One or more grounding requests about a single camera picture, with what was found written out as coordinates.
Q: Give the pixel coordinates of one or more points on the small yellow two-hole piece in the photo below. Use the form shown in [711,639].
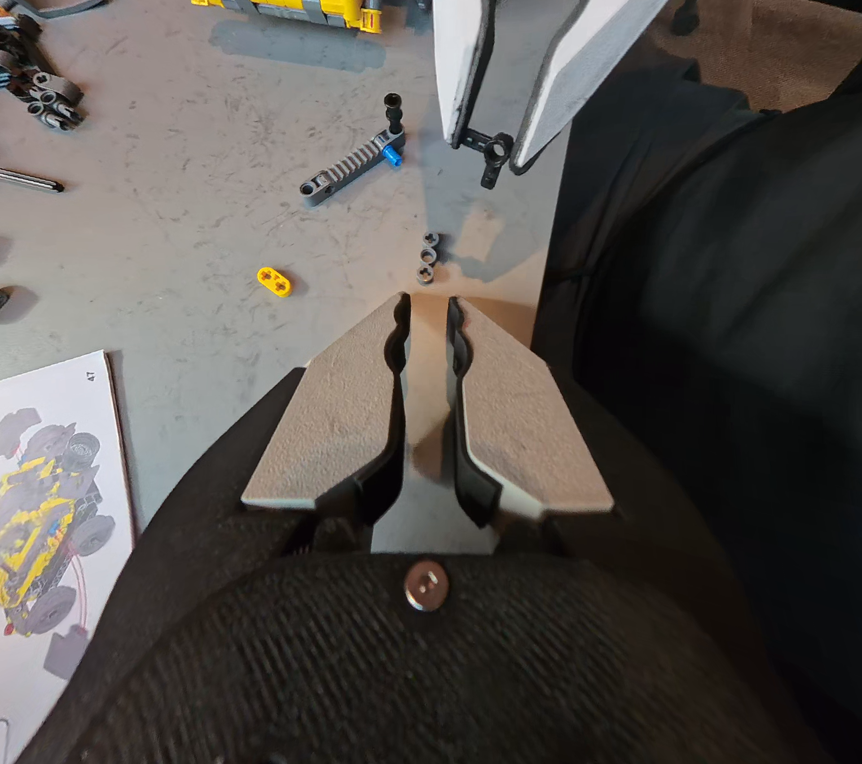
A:
[274,281]

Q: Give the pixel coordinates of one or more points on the grey three-hole thin beam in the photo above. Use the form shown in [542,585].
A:
[428,255]

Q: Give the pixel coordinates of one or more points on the black perpendicular connector piece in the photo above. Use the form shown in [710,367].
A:
[497,150]

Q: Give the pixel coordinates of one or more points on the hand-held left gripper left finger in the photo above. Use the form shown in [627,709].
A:
[323,427]

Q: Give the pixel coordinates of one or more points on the paper instruction booklet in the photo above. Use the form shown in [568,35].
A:
[67,387]

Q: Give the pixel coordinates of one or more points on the grey gear rack piece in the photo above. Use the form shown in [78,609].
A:
[350,165]

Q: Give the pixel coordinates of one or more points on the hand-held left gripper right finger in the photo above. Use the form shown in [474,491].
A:
[532,441]

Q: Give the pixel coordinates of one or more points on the person's dark clothing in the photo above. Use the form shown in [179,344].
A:
[707,306]

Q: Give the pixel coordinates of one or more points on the thin black axle rod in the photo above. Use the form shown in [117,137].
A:
[33,180]

